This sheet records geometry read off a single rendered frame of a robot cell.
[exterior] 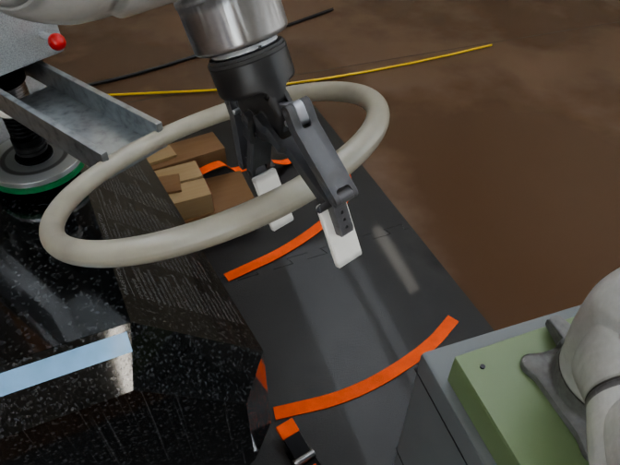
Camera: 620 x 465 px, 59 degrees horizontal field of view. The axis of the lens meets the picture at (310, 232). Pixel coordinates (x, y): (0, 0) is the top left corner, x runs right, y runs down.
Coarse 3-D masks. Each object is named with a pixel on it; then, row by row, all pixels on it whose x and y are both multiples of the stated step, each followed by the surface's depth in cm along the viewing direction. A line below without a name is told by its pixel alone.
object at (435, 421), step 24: (576, 312) 106; (480, 336) 102; (504, 336) 102; (432, 360) 98; (432, 384) 97; (408, 408) 113; (432, 408) 100; (456, 408) 92; (408, 432) 116; (432, 432) 103; (456, 432) 92; (408, 456) 120; (432, 456) 106; (456, 456) 94; (480, 456) 86
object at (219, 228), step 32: (320, 96) 86; (352, 96) 78; (192, 128) 94; (384, 128) 64; (128, 160) 89; (352, 160) 59; (64, 192) 78; (288, 192) 55; (64, 224) 71; (192, 224) 54; (224, 224) 53; (256, 224) 54; (64, 256) 60; (96, 256) 57; (128, 256) 55; (160, 256) 55
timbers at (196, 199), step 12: (168, 168) 230; (180, 168) 230; (192, 168) 230; (180, 180) 224; (192, 180) 226; (204, 180) 224; (180, 192) 218; (192, 192) 218; (204, 192) 218; (180, 204) 215; (192, 204) 217; (204, 204) 220; (192, 216) 221
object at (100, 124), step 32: (32, 64) 111; (0, 96) 101; (32, 96) 108; (64, 96) 108; (96, 96) 100; (32, 128) 99; (64, 128) 91; (96, 128) 99; (128, 128) 98; (160, 128) 92; (96, 160) 87
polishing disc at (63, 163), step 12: (0, 156) 126; (12, 156) 126; (60, 156) 126; (72, 156) 126; (0, 168) 123; (12, 168) 123; (24, 168) 123; (36, 168) 123; (48, 168) 123; (60, 168) 123; (72, 168) 124; (0, 180) 120; (12, 180) 120; (24, 180) 120; (36, 180) 120; (48, 180) 120
